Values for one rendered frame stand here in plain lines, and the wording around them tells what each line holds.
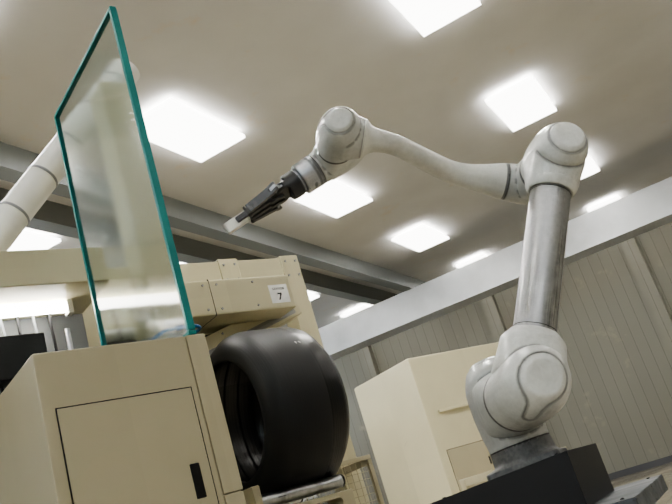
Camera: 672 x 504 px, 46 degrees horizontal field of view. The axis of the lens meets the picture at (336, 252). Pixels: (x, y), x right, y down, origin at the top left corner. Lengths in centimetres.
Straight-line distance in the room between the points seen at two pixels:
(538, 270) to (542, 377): 29
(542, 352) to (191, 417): 78
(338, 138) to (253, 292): 138
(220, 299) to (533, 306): 157
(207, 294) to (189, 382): 130
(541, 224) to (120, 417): 106
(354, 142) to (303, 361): 93
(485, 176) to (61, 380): 119
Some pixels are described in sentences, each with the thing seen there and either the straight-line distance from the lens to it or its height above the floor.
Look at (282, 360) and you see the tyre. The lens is 263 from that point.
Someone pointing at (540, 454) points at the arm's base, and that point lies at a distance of 196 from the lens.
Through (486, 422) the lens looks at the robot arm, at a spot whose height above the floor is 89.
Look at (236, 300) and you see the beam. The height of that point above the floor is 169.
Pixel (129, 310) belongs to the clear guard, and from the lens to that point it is 222.
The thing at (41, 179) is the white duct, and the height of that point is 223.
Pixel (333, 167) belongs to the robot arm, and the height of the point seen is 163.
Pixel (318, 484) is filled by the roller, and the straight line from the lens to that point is 271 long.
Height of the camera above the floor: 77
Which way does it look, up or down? 18 degrees up
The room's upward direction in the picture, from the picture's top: 18 degrees counter-clockwise
